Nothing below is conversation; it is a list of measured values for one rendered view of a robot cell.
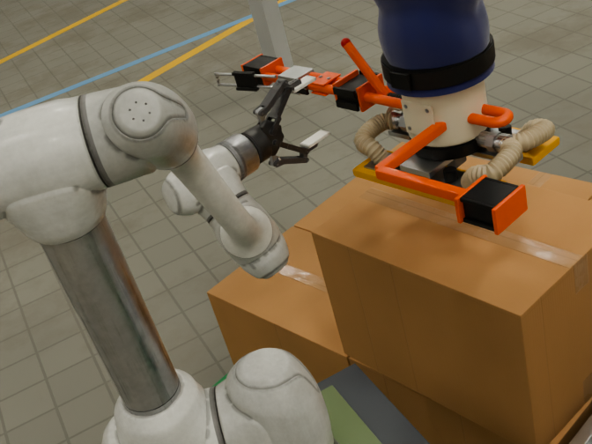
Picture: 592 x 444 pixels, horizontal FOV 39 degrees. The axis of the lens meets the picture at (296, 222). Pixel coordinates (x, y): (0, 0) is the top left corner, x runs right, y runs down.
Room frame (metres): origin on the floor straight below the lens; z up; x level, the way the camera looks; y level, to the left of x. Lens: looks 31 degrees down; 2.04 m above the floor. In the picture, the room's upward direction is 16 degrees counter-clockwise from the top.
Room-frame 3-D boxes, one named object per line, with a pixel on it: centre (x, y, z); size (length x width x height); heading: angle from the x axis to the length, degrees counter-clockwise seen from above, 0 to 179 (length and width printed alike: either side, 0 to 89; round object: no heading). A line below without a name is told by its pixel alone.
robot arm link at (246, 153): (1.59, 0.08, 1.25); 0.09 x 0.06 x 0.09; 35
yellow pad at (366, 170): (1.52, -0.29, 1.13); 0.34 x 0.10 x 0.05; 35
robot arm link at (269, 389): (1.13, 0.13, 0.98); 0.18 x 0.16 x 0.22; 90
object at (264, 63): (2.07, -0.03, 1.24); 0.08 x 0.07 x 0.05; 35
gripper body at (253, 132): (1.63, 0.02, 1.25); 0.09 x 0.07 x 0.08; 125
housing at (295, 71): (1.96, -0.10, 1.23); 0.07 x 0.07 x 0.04; 35
